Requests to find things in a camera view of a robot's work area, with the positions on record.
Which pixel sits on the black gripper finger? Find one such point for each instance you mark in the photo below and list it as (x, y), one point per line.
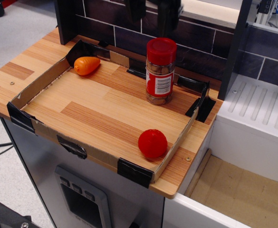
(136, 9)
(168, 16)

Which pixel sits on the basil bottle red lid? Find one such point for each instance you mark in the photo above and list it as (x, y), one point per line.
(160, 66)

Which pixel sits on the cardboard fence with black tape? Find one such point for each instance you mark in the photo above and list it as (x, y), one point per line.
(100, 116)

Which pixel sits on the orange toy carrot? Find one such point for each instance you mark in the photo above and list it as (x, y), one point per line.
(86, 65)

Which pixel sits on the red toy tomato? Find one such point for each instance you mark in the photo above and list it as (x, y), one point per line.
(152, 143)

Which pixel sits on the white toy sink unit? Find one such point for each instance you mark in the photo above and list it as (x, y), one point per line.
(234, 181)

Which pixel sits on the grey toy oven panel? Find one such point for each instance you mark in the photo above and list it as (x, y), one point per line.
(88, 203)

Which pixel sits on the dark grey left post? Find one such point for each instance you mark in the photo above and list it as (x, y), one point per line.
(66, 20)

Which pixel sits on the dark grey post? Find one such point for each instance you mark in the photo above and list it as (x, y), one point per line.
(66, 20)
(228, 76)

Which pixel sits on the dark grey right post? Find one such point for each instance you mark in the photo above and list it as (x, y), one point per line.
(228, 76)

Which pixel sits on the black bracket with screw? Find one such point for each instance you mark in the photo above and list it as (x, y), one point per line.
(12, 219)

